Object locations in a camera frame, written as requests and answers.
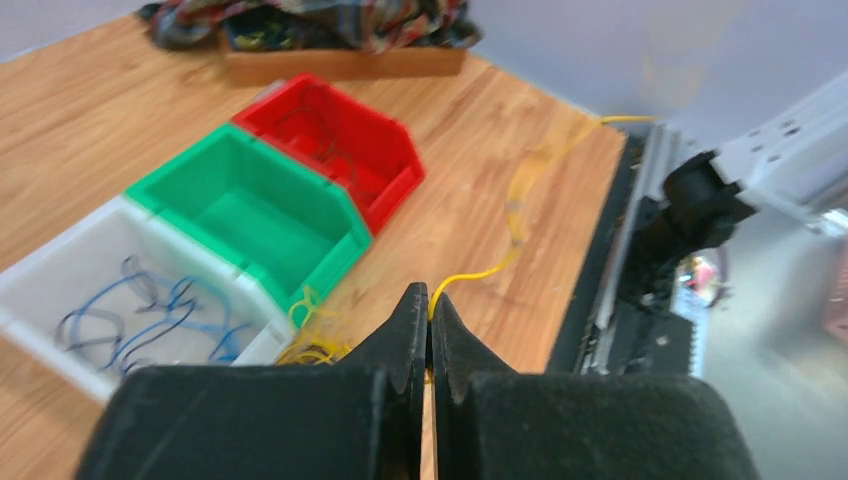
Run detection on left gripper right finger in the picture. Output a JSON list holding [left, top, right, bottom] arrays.
[[431, 294, 511, 479]]

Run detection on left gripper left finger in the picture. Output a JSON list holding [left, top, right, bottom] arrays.
[[340, 282, 429, 479]]

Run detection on yellow wire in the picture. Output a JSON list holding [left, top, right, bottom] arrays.
[[427, 115, 657, 323]]

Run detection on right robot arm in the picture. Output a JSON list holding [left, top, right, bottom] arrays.
[[714, 74, 847, 236]]

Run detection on red plastic bin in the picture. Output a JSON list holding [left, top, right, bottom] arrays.
[[232, 74, 426, 236]]

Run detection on green plastic bin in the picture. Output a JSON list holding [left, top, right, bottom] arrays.
[[126, 124, 373, 310]]

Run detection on white plastic bin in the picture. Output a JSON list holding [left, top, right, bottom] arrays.
[[1, 197, 295, 401]]

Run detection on wooden tray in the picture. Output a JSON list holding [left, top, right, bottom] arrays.
[[218, 31, 467, 87]]

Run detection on plaid shirt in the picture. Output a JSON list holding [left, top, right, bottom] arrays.
[[136, 0, 483, 53]]

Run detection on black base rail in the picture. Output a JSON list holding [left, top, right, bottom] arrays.
[[545, 124, 697, 375]]

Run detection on brown wires in red bin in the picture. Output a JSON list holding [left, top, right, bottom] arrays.
[[274, 89, 362, 193]]

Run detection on sorted wires in bin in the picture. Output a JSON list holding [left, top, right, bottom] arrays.
[[54, 254, 253, 376]]

